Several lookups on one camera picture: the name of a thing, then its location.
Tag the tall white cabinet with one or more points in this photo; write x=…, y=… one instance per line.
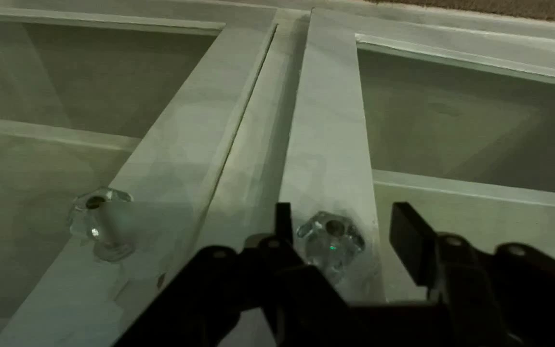
x=259, y=127

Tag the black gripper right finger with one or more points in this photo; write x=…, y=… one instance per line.
x=415, y=243

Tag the clear glass door knob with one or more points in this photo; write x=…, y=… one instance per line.
x=103, y=222
x=330, y=247

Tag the white glass cabinet door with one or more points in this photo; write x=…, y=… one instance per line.
x=182, y=127
x=328, y=127

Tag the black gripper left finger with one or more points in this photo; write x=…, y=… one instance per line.
x=284, y=224

